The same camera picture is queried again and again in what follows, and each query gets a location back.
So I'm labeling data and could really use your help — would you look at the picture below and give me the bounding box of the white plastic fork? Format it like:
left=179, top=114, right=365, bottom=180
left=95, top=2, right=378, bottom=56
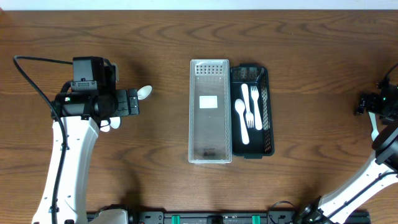
left=250, top=85, right=262, bottom=130

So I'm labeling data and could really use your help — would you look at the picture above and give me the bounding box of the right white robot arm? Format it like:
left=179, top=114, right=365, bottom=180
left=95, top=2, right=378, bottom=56
left=293, top=85, right=397, bottom=223

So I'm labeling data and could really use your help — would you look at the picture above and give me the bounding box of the pink-white plastic spoon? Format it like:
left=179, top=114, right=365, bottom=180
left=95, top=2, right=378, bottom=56
left=234, top=99, right=249, bottom=145

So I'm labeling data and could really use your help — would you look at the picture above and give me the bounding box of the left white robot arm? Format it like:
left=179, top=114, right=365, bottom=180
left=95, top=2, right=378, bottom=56
left=32, top=115, right=121, bottom=223

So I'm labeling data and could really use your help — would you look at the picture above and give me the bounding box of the clear plastic basket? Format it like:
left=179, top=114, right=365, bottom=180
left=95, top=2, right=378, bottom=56
left=188, top=59, right=232, bottom=164

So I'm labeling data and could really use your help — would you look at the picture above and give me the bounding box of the dark green plastic basket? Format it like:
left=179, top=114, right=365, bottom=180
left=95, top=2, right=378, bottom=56
left=229, top=63, right=275, bottom=159

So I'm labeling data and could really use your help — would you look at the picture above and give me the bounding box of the white plastic spoon under arm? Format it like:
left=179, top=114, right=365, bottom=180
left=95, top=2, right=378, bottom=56
left=137, top=85, right=152, bottom=100

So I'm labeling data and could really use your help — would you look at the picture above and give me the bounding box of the pink plastic fork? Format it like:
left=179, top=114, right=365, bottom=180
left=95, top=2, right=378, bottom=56
left=241, top=83, right=254, bottom=128

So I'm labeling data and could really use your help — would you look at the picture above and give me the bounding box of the white plastic spoon far left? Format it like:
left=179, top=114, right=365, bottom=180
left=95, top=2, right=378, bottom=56
left=99, top=120, right=111, bottom=133

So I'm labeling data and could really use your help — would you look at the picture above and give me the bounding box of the white plastic spoon crossed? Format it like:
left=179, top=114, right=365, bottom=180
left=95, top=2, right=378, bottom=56
left=109, top=117, right=121, bottom=129

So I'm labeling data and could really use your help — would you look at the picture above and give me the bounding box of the pale blue plastic fork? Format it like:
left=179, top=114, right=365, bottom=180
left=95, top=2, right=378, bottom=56
left=368, top=112, right=379, bottom=141

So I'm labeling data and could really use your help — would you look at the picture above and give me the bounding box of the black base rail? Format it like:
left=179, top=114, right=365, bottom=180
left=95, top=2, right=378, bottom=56
left=85, top=203, right=371, bottom=224

